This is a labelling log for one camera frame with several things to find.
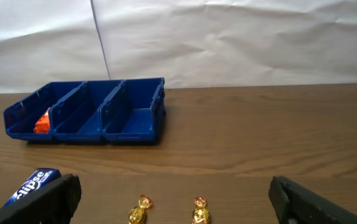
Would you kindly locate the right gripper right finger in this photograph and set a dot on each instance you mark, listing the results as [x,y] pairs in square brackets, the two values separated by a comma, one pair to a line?
[302,205]

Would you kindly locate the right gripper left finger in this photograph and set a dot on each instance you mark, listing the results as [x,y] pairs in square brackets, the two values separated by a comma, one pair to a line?
[47,205]

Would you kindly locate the blue candy pack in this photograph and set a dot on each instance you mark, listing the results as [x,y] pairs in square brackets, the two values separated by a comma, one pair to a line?
[33,183]

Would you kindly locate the gold candy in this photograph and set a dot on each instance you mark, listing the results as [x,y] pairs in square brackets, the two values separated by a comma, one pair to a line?
[200,214]
[137,214]

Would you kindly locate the orange candy box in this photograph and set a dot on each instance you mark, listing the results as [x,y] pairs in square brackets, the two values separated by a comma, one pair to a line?
[42,124]

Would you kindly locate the blue tray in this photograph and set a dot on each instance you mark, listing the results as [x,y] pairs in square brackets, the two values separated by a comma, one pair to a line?
[134,124]

